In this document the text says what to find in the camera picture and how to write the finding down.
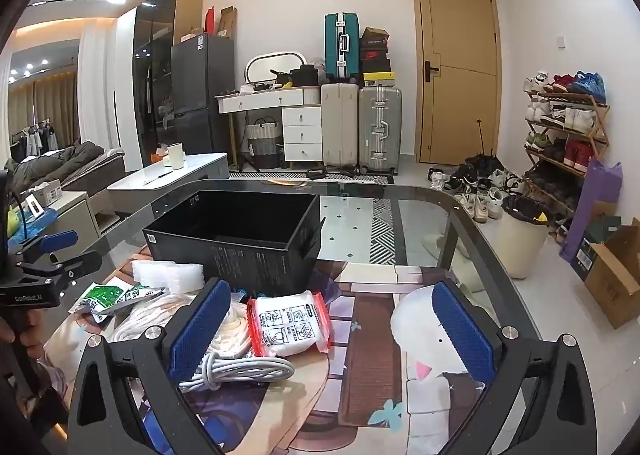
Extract grey white coffee table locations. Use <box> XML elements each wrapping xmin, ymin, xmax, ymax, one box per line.
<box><xmin>107</xmin><ymin>152</ymin><xmax>231</xmax><ymax>236</ymax></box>

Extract dark grey refrigerator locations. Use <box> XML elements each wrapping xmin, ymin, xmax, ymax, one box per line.
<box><xmin>171</xmin><ymin>32</ymin><xmax>236</xmax><ymax>161</ymax></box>

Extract pile of shoes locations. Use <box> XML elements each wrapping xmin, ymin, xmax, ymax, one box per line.
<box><xmin>427</xmin><ymin>155</ymin><xmax>526</xmax><ymax>223</ymax></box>

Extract wooden door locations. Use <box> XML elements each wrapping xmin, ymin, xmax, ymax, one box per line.
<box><xmin>411</xmin><ymin>0</ymin><xmax>502</xmax><ymax>166</ymax></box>

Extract teal suitcase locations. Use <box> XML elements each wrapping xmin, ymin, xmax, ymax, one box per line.
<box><xmin>324</xmin><ymin>12</ymin><xmax>361</xmax><ymax>83</ymax></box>

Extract white curtain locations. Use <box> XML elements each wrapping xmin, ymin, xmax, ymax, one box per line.
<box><xmin>77</xmin><ymin>22</ymin><xmax>118</xmax><ymax>151</ymax></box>

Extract bagged white rope bundle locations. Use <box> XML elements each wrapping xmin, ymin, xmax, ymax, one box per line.
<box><xmin>105</xmin><ymin>291</ymin><xmax>257</xmax><ymax>366</ymax></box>

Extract white power cable coil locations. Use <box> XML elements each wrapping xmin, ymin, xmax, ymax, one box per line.
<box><xmin>177</xmin><ymin>354</ymin><xmax>296</xmax><ymax>393</ymax></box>

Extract oval white mirror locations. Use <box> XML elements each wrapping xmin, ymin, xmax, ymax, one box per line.
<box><xmin>245</xmin><ymin>51</ymin><xmax>307</xmax><ymax>86</ymax></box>

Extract wooden shoe rack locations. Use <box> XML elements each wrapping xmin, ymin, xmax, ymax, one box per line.
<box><xmin>522</xmin><ymin>88</ymin><xmax>611</xmax><ymax>236</ymax></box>

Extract woven laundry basket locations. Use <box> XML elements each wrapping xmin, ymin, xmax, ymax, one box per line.
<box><xmin>246</xmin><ymin>118</ymin><xmax>282</xmax><ymax>170</ymax></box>

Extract beige slipper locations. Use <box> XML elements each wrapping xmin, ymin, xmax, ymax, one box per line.
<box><xmin>422</xmin><ymin>232</ymin><xmax>471</xmax><ymax>261</ymax></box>

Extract black cable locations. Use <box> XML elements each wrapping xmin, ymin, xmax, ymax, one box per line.
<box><xmin>11</xmin><ymin>192</ymin><xmax>27</xmax><ymax>238</ymax></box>

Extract tall cardboard box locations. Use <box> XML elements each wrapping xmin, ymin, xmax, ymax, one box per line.
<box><xmin>219</xmin><ymin>6</ymin><xmax>238</xmax><ymax>38</ymax></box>

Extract black cardboard box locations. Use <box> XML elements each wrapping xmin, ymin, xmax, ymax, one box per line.
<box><xmin>142</xmin><ymin>189</ymin><xmax>327</xmax><ymax>297</ymax></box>

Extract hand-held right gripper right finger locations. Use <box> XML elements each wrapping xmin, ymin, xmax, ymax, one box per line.
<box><xmin>431</xmin><ymin>280</ymin><xmax>598</xmax><ymax>455</ymax></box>

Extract red-edged white packet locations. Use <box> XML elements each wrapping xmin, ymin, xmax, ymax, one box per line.
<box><xmin>247</xmin><ymin>291</ymin><xmax>332</xmax><ymax>357</ymax></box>

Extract grey side cabinet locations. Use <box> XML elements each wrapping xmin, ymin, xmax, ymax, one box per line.
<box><xmin>47</xmin><ymin>190</ymin><xmax>108</xmax><ymax>246</ymax></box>

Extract beige suitcase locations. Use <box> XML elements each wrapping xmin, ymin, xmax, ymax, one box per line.
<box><xmin>320</xmin><ymin>82</ymin><xmax>360</xmax><ymax>168</ymax></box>

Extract white dressing table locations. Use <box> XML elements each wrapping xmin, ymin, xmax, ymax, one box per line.
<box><xmin>215</xmin><ymin>88</ymin><xmax>323</xmax><ymax>171</ymax></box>

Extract printed cartoon desk mat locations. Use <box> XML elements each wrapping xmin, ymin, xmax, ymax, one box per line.
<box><xmin>42</xmin><ymin>242</ymin><xmax>506</xmax><ymax>455</ymax></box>

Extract beige trash bin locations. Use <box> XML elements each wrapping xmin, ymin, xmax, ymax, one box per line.
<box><xmin>495</xmin><ymin>195</ymin><xmax>551</xmax><ymax>280</ymax></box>

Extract person's left hand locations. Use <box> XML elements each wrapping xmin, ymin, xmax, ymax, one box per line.
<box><xmin>0</xmin><ymin>309</ymin><xmax>45</xmax><ymax>351</ymax></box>

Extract green white packet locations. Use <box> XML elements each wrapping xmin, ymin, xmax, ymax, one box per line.
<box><xmin>112</xmin><ymin>285</ymin><xmax>166</xmax><ymax>308</ymax></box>
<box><xmin>75</xmin><ymin>282</ymin><xmax>126</xmax><ymax>321</ymax></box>

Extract brown black shoe box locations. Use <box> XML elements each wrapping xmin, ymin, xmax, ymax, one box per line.
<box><xmin>361</xmin><ymin>26</ymin><xmax>390</xmax><ymax>52</ymax></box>

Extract black umbrella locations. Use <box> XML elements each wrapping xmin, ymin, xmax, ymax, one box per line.
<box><xmin>465</xmin><ymin>119</ymin><xmax>501</xmax><ymax>176</ymax></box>

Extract beige curtain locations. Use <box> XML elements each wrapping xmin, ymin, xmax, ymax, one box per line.
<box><xmin>7</xmin><ymin>70</ymin><xmax>78</xmax><ymax>151</ymax></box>

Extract open cardboard box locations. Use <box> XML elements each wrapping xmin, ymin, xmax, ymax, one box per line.
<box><xmin>582</xmin><ymin>218</ymin><xmax>640</xmax><ymax>331</ymax></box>

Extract clothes rack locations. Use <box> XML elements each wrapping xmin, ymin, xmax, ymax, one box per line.
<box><xmin>10</xmin><ymin>118</ymin><xmax>58</xmax><ymax>158</ymax></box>

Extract grey sofa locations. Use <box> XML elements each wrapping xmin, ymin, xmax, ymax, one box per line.
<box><xmin>5</xmin><ymin>140</ymin><xmax>126</xmax><ymax>201</ymax></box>

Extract white foam packet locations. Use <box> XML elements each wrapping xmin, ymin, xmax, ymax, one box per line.
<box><xmin>131</xmin><ymin>260</ymin><xmax>205</xmax><ymax>292</ymax></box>

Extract blue plastic bag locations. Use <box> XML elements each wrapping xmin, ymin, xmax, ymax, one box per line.
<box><xmin>10</xmin><ymin>208</ymin><xmax>57</xmax><ymax>242</ymax></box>

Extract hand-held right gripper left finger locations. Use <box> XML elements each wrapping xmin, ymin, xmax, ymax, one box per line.
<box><xmin>67</xmin><ymin>277</ymin><xmax>233</xmax><ymax>455</ymax></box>

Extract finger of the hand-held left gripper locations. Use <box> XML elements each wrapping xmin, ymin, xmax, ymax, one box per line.
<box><xmin>15</xmin><ymin>250</ymin><xmax>103</xmax><ymax>288</ymax></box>
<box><xmin>11</xmin><ymin>230</ymin><xmax>78</xmax><ymax>263</ymax></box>

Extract silver suitcase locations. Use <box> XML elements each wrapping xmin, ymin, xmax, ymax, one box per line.
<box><xmin>358</xmin><ymin>86</ymin><xmax>403</xmax><ymax>173</ymax></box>

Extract tall dark glass cabinet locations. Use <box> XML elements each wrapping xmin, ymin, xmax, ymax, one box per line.
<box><xmin>131</xmin><ymin>0</ymin><xmax>203</xmax><ymax>168</ymax></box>

